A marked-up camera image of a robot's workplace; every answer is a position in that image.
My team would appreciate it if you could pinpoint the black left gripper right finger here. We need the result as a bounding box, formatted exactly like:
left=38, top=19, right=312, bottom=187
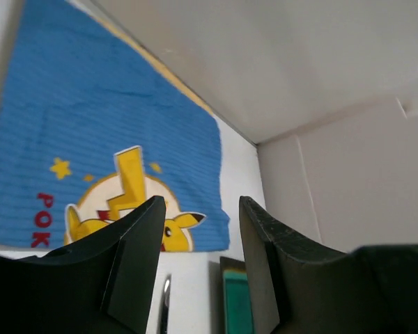
left=239, top=196, right=418, bottom=333

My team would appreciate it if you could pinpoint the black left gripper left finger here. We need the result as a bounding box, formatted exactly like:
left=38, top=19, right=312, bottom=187
left=0, top=196, right=166, bottom=333

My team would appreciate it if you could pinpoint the green square plate dark rim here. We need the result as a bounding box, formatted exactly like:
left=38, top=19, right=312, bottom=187
left=219, top=257, right=255, bottom=334

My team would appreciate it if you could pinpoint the pink handled fork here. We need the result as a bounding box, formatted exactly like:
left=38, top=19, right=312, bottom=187
left=157, top=274, right=171, bottom=334

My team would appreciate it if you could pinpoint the blue Pikachu placemat cloth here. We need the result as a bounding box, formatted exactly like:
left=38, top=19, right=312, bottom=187
left=0, top=1, right=229, bottom=252

